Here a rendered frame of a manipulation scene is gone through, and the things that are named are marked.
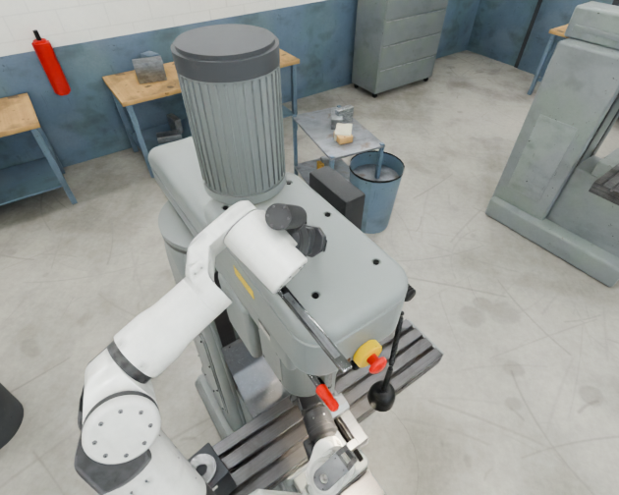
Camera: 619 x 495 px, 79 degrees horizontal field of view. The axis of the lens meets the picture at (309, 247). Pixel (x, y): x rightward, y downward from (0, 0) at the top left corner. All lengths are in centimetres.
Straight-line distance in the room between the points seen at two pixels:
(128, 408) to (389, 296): 45
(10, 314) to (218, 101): 319
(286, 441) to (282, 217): 122
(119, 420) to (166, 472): 12
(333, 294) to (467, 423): 216
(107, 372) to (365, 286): 43
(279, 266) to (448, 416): 235
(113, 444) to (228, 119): 55
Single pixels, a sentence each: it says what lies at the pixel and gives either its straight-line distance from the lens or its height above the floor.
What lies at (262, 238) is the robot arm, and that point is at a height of 210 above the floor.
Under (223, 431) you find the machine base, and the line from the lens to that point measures 243.
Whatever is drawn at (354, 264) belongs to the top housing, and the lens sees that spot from 74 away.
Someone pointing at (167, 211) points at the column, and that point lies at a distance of 146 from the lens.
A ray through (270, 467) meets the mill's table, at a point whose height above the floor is 89.
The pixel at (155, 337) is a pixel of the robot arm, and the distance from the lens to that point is 48.
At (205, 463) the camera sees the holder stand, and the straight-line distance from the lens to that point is 140.
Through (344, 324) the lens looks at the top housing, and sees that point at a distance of 66.
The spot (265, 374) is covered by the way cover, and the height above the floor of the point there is 90.
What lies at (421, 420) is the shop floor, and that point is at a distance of 269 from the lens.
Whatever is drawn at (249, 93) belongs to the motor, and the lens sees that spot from 76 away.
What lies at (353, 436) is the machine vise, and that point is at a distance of 154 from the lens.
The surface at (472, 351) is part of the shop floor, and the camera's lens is 303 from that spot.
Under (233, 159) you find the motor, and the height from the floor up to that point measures 201.
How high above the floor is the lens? 243
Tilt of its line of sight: 45 degrees down
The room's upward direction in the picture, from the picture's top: straight up
